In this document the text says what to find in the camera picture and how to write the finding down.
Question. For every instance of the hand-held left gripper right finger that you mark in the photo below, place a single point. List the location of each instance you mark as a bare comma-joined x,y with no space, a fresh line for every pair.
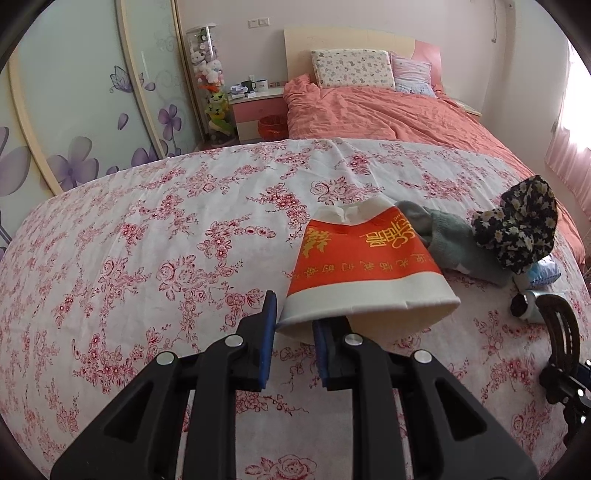
321,353

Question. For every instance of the silver can with black cap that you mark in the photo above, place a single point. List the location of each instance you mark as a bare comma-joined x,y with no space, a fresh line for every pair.
528,305

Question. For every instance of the red and white paper cup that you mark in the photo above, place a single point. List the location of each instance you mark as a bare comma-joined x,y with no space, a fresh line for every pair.
360,267

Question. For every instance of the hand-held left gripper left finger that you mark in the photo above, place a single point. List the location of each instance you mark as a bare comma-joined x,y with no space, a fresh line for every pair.
268,341

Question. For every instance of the dark floral cloth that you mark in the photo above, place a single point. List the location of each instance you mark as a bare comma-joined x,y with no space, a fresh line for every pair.
517,226

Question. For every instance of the pink curtain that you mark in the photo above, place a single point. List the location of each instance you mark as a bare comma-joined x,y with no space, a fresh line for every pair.
570,161

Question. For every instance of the dark wooden chair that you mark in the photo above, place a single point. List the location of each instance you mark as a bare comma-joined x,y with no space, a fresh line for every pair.
565,323

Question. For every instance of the clear plush toy tube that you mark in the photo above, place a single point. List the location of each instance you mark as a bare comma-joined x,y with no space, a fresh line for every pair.
210,83

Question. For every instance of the dark mug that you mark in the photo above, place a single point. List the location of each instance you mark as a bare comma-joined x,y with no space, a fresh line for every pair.
246,85

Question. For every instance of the wooden bed headboard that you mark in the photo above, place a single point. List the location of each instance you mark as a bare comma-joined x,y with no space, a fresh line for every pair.
351,39

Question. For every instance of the white mug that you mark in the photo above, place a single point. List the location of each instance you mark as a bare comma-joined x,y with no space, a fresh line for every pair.
261,86

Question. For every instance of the floral white pillow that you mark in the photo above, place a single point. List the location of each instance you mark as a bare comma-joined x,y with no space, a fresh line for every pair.
353,69

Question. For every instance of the grey sock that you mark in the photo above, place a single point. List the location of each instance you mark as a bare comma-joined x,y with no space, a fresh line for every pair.
452,244

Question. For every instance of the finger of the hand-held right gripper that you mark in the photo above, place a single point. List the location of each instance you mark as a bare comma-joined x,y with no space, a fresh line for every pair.
561,383

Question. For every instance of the pink striped pillow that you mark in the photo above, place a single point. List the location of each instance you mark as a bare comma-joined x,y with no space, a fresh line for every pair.
413,76

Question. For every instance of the flower print wardrobe door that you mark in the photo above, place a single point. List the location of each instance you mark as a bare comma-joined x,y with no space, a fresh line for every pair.
83,101

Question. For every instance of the white wall socket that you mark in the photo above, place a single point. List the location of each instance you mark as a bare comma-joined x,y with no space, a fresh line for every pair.
258,22

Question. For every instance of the pink nightstand with mugs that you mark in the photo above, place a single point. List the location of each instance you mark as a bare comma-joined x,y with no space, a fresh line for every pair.
256,108

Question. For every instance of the air conditioner pipe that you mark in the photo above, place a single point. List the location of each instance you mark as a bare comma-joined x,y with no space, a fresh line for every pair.
495,21

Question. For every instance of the light blue printed packet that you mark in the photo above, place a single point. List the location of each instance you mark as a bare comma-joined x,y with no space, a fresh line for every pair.
545,272

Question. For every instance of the floral pink tablecloth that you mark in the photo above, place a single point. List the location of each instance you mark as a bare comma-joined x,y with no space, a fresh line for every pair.
161,230

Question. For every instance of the small red bin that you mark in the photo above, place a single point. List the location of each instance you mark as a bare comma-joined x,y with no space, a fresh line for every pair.
271,128

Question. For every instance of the salmon pink duvet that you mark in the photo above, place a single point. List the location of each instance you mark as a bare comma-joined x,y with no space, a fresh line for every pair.
415,120

